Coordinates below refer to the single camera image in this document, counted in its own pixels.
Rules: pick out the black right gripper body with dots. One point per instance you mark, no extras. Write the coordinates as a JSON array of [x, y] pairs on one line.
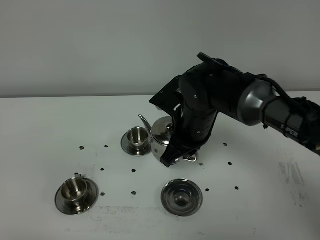
[[187, 101]]

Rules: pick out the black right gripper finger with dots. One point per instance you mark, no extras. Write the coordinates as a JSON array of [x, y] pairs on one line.
[[174, 151]]

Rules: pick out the stainless steel teapot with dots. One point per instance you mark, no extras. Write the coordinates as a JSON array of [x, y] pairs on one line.
[[160, 133]]

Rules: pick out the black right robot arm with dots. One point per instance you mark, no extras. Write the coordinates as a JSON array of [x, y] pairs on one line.
[[256, 99]]

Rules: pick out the far stainless steel teacup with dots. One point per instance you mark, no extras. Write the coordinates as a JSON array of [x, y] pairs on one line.
[[137, 136]]

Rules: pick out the stainless steel teacup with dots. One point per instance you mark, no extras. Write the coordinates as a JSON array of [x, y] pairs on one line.
[[74, 189], [137, 136]]

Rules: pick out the far stainless steel saucer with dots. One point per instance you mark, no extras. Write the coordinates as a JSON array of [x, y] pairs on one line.
[[135, 151]]

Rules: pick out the stainless steel saucer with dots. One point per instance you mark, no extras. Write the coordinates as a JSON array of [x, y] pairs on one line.
[[135, 151], [81, 206]]

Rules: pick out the steel teapot saucer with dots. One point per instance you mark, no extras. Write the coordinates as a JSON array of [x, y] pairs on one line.
[[181, 197]]

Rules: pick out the near stainless steel teacup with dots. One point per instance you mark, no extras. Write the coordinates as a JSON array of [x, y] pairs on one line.
[[74, 189]]

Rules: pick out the near stainless steel saucer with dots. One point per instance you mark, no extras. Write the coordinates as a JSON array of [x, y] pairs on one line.
[[81, 206]]

